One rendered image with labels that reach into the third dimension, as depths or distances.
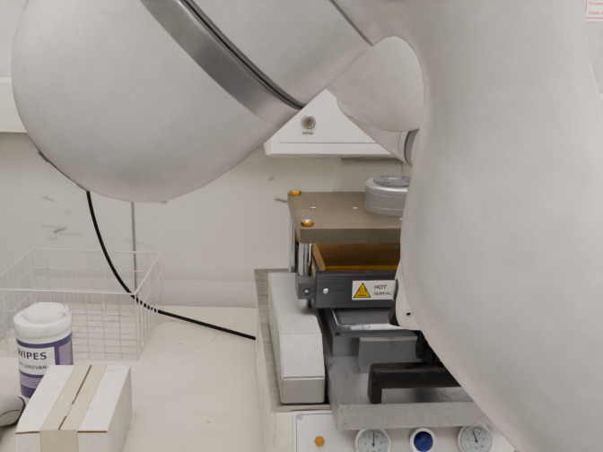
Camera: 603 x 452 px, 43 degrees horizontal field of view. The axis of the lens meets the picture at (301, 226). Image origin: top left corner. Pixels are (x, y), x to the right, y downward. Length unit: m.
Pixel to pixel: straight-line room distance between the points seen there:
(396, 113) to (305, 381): 0.42
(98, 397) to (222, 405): 0.23
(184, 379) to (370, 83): 0.90
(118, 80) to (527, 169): 0.14
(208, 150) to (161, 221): 1.33
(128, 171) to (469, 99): 0.12
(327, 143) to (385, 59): 0.62
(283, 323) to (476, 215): 0.71
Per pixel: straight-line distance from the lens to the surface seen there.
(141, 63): 0.27
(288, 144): 1.13
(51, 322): 1.25
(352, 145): 1.14
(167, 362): 1.41
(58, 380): 1.19
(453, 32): 0.26
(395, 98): 0.55
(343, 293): 0.96
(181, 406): 1.27
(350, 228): 0.94
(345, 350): 0.93
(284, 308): 0.98
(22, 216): 1.68
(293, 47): 0.27
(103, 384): 1.16
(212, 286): 1.64
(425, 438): 0.93
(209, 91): 0.27
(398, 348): 0.89
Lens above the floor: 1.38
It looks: 17 degrees down
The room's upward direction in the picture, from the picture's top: 2 degrees clockwise
